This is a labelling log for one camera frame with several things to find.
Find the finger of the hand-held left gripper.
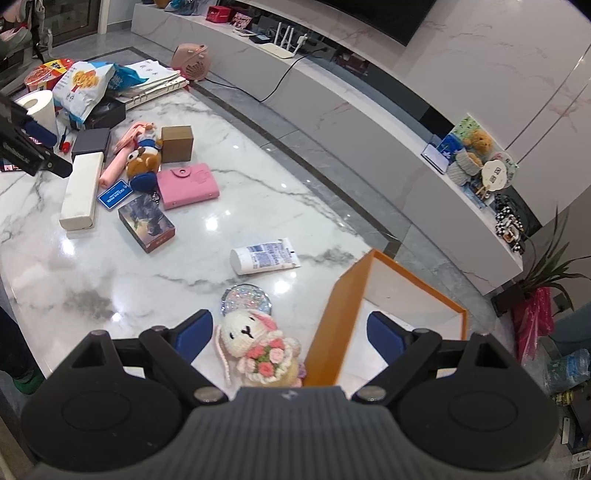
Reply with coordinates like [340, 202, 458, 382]
[41, 150, 73, 178]
[0, 95, 58, 146]

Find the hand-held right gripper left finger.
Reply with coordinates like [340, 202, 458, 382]
[69, 309, 229, 407]

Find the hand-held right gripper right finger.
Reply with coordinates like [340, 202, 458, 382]
[351, 311, 515, 407]

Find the dark grey box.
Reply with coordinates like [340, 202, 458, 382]
[71, 127, 112, 157]

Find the pink selfie stick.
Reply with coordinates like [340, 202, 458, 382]
[99, 121, 155, 188]

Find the orange cardboard box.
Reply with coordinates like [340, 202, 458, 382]
[302, 248, 469, 388]

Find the crochet bunny plush with flowers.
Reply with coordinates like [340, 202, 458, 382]
[213, 308, 306, 388]

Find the glitter compact mirror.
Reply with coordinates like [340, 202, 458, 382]
[221, 285, 273, 319]

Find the dark printed card box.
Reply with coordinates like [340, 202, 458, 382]
[117, 193, 176, 254]

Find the white lotion tube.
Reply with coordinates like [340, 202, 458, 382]
[230, 237, 302, 276]

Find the paper towel roll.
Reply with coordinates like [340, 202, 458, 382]
[14, 89, 60, 134]

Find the long white case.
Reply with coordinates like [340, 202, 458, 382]
[59, 151, 105, 232]

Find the red instant noodle bowl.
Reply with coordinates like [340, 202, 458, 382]
[24, 58, 77, 93]

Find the white chips bag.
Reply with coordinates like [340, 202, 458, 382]
[52, 61, 116, 130]

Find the blue label tag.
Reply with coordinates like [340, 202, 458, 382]
[97, 178, 136, 212]

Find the black box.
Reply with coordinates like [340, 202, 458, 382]
[69, 99, 127, 131]

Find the grey chair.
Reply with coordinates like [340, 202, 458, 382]
[0, 0, 51, 70]

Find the blue snack bag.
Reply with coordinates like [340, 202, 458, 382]
[107, 62, 153, 93]

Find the small brown cardboard box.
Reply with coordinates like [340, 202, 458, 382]
[160, 125, 194, 164]

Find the potted long leaf plant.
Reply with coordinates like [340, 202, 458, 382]
[492, 205, 591, 317]

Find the pink card wallet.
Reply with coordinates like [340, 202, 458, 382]
[156, 162, 221, 210]

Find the pink plastic bag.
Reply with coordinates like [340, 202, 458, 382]
[512, 286, 555, 363]

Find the black white checkered toy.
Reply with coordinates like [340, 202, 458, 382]
[494, 194, 529, 254]

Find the pink fan heater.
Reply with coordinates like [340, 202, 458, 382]
[171, 43, 213, 82]

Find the person's leg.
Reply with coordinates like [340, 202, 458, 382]
[0, 305, 47, 395]

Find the grey knitted basket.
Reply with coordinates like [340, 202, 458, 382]
[445, 150, 483, 186]

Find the clear cover notebook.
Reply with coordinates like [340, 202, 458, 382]
[421, 143, 446, 175]

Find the large water bottle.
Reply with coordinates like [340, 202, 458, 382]
[545, 348, 591, 393]

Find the blue plastic bag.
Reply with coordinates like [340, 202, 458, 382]
[166, 0, 204, 17]

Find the round white paper fan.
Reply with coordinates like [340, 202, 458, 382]
[478, 157, 509, 197]

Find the blue printed box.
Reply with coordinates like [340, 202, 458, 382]
[434, 134, 465, 174]

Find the brown teddy bear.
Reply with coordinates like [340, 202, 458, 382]
[463, 129, 495, 160]

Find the white marble tv stand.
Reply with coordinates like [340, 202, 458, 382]
[130, 0, 543, 296]

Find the white router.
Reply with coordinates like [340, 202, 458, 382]
[269, 25, 301, 60]

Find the dark red box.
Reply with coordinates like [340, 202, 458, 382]
[339, 51, 370, 75]

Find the grey power strip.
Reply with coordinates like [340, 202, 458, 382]
[300, 34, 335, 58]

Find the black television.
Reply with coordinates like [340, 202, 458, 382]
[318, 0, 437, 47]

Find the white ring binder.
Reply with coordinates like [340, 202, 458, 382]
[113, 60, 190, 110]

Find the black heater cable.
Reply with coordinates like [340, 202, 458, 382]
[202, 55, 305, 103]

